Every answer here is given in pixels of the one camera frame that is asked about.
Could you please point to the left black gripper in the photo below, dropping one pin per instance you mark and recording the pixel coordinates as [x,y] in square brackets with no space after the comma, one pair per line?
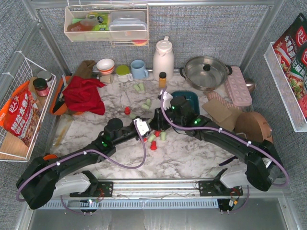
[146,134]

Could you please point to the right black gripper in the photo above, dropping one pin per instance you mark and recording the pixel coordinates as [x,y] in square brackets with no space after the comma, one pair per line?
[177,103]

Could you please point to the teal storage basket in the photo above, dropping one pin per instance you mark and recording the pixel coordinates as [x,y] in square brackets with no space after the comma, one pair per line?
[191,97]

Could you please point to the brown cardboard sheet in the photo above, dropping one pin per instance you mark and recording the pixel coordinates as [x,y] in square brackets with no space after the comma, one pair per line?
[222,116]

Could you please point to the red cloth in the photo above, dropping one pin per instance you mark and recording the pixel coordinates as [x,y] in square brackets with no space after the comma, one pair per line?
[82,95]

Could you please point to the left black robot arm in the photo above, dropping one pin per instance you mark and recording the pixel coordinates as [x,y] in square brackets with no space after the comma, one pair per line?
[37,184]

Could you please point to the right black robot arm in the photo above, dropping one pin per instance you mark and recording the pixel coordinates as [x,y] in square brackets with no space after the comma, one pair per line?
[261,162]

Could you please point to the orange spice bottle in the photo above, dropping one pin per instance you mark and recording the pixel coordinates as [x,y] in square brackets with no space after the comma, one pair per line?
[162,80]

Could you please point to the blue mug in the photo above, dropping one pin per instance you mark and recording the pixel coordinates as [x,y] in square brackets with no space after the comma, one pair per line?
[139,70]

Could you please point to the striped pink cloth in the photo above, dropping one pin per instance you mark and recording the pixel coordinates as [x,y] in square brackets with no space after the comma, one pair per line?
[219,98]

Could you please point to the green lidded cup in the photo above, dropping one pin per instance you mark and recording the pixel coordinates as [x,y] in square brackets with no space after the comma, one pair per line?
[123,73]

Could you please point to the white thermos jug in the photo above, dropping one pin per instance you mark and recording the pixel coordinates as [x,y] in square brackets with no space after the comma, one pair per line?
[163,59]

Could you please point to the stainless steel pot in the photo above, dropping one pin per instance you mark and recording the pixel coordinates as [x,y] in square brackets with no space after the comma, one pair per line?
[205,73]

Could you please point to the glass pepper grinder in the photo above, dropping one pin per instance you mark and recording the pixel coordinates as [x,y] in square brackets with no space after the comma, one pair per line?
[106,79]

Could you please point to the white orange striped bowl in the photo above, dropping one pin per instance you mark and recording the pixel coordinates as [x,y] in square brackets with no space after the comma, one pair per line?
[105,66]

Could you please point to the pink egg tray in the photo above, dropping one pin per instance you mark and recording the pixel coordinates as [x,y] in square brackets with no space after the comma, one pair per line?
[236,87]

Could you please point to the brown cloth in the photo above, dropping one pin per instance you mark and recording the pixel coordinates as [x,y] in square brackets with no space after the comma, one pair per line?
[85,69]

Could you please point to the round wooden board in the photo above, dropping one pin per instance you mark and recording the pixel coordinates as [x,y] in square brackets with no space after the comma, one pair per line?
[254,126]

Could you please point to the orange tray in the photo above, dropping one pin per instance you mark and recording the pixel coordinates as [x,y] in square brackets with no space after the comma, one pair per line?
[58,106]

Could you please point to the orange cup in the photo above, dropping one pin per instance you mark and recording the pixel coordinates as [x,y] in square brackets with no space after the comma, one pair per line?
[49,157]

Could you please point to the clear plastic food container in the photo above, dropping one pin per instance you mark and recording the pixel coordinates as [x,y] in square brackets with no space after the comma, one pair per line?
[128,25]

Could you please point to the green packaged item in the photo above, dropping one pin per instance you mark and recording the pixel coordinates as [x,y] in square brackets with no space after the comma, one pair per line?
[102,21]

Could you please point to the dark lidded jar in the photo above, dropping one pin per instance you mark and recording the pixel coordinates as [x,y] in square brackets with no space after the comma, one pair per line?
[41,87]

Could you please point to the silver lidded jar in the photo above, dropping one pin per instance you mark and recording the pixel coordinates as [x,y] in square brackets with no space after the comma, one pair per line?
[46,75]

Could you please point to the red seasoning bag left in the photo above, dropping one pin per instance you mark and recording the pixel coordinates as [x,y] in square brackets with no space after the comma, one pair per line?
[18,116]

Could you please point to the red seasoning bag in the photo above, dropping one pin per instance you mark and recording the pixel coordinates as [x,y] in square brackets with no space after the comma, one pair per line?
[291,52]
[18,116]

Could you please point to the red seasoning bag right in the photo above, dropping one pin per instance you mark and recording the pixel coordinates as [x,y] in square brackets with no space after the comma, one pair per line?
[291,52]

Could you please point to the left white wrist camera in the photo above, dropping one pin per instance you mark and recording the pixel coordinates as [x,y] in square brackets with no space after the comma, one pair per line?
[141,127]

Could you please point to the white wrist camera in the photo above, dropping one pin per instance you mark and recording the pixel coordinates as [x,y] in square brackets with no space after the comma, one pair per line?
[165,98]
[141,127]

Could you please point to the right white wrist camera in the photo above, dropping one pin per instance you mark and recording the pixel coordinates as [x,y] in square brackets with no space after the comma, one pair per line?
[165,98]

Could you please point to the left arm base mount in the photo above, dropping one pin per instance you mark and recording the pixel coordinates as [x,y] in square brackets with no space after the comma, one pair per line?
[101,189]

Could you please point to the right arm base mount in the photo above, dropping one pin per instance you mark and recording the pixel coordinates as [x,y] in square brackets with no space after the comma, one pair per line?
[216,188]

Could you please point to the cream wall basket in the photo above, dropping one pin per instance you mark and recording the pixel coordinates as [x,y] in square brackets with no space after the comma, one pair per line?
[79,29]

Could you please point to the white wire basket left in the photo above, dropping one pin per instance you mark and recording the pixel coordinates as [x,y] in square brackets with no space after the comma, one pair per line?
[11,147]

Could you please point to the white wire basket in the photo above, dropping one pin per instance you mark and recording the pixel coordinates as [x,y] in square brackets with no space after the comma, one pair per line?
[295,114]
[11,147]

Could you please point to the white wire basket right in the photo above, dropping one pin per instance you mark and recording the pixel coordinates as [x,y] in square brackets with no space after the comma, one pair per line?
[295,114]

